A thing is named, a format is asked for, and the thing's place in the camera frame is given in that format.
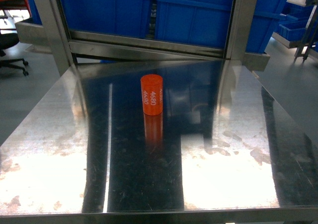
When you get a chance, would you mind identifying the steel rack with blue bins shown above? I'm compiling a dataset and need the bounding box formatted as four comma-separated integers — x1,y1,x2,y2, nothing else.
272,0,318,61

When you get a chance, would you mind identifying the black office chair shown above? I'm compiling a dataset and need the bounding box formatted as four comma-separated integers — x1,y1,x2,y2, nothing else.
0,32,29,76

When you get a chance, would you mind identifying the stainless steel shelf frame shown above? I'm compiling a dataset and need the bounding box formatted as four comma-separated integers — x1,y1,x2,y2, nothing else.
16,0,269,74

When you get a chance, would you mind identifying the orange cylindrical capacitor 4680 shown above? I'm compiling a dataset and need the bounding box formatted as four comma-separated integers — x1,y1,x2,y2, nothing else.
141,74,163,116

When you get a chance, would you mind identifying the large blue crate right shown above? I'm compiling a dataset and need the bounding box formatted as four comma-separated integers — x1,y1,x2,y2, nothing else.
155,0,233,49

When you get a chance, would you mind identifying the large blue crate left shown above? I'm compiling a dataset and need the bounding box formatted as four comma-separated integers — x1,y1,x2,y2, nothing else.
60,0,154,38

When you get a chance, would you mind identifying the large blue crate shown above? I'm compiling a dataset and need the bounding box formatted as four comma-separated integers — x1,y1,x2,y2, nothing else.
60,0,154,38
155,0,233,49

